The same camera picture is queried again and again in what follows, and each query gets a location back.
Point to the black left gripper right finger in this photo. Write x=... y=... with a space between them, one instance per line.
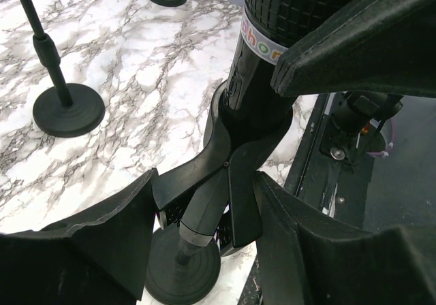
x=307 y=257

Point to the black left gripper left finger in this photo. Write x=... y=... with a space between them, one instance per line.
x=96 y=256

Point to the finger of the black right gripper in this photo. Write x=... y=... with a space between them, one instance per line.
x=385 y=46

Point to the black clamp microphone stand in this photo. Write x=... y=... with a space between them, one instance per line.
x=207 y=208

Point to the black handheld microphone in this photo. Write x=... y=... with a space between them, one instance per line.
x=269 y=28

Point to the black metal base rail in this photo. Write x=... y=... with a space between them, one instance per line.
x=383 y=178

